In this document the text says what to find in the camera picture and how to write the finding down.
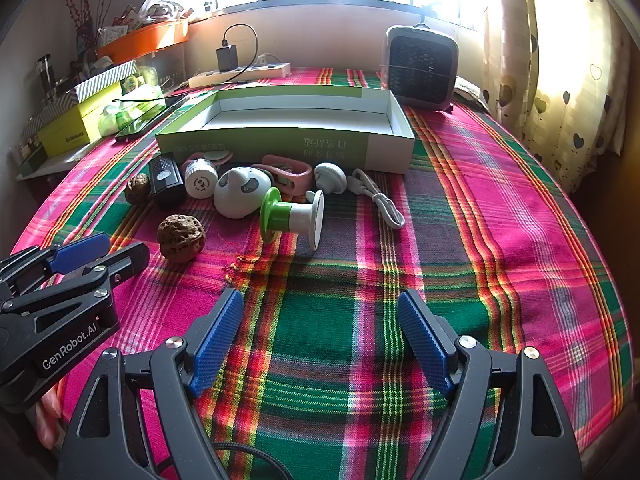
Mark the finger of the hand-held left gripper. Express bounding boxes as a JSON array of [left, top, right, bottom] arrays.
[[0, 232, 112, 291], [0, 241, 151, 328]]

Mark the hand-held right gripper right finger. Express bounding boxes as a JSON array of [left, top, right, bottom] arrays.
[[397, 289, 586, 480]]

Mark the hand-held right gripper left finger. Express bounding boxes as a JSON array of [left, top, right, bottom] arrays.
[[55, 287, 246, 480]]

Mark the brown walnut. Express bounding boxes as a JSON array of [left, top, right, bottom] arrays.
[[157, 214, 207, 263], [124, 173, 152, 206]]

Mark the black rectangular device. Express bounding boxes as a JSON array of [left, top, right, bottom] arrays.
[[148, 155, 187, 209]]

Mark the white panda-shaped gadget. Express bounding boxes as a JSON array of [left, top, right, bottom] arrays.
[[214, 166, 275, 220]]

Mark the green white spool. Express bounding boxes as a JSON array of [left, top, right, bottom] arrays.
[[259, 186, 325, 252]]

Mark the white cable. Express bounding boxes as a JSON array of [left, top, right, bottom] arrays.
[[346, 168, 407, 231]]

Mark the green white cardboard box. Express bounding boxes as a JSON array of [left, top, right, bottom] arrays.
[[154, 85, 416, 175]]

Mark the person's left hand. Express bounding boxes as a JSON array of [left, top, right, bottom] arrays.
[[34, 390, 68, 451]]

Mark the plaid blanket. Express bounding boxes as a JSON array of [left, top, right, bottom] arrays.
[[10, 65, 633, 480]]

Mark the yellow-green box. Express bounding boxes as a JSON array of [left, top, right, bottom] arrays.
[[37, 95, 123, 158]]

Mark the black phone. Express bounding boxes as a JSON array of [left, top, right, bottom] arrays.
[[115, 95, 193, 142]]

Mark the green tissue pack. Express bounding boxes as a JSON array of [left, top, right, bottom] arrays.
[[97, 85, 167, 137]]

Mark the striped box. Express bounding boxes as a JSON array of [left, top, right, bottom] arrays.
[[57, 60, 138, 106]]

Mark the glass jar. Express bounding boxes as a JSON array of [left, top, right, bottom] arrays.
[[34, 54, 57, 98]]

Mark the white power strip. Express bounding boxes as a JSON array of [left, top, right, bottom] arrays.
[[188, 61, 292, 88]]

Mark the orange tray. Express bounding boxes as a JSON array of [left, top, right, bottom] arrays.
[[96, 19, 191, 64]]

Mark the black charger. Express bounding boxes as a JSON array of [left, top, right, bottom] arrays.
[[216, 45, 240, 72]]

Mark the red branch decoration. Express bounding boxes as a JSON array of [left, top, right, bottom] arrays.
[[57, 0, 118, 51]]

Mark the beige pillow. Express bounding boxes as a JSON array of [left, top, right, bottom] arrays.
[[450, 77, 493, 113]]

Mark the white plastic bag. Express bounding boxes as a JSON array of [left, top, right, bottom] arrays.
[[135, 0, 193, 26]]

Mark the grey mini space heater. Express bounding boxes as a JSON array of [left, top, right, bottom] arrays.
[[378, 24, 460, 112]]

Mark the heart print curtain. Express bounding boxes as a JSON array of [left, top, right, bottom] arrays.
[[492, 0, 628, 196]]

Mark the black braided cable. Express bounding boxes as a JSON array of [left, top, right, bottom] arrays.
[[212, 441, 296, 480]]

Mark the black charger cable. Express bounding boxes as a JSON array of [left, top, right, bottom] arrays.
[[221, 24, 260, 83]]

